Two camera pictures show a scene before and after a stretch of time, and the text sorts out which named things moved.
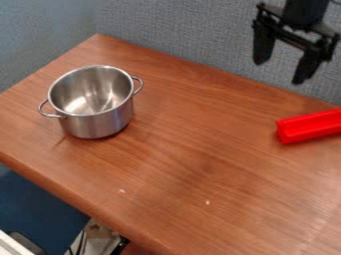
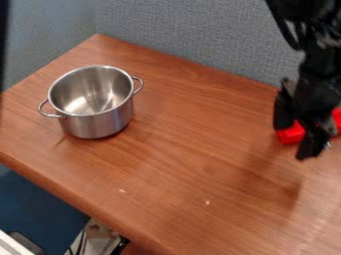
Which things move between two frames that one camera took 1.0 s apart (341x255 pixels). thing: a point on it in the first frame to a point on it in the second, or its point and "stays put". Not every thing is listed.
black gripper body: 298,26 to 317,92
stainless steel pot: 92,98 stays put
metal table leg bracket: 97,240 stays put
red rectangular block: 307,127 stays put
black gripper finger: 307,66 to 317,134
